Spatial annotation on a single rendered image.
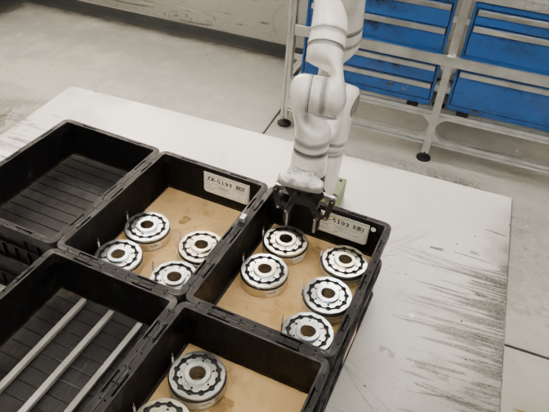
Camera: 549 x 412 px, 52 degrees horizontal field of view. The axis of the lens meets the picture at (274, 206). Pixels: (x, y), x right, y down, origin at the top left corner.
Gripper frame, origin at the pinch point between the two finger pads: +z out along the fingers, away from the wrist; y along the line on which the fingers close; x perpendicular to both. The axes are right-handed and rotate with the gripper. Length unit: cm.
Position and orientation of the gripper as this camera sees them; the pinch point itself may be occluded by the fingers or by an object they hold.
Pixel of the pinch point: (301, 221)
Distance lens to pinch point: 124.5
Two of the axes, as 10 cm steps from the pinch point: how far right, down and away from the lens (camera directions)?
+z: -0.7, 7.7, 6.3
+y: -9.5, -2.4, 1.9
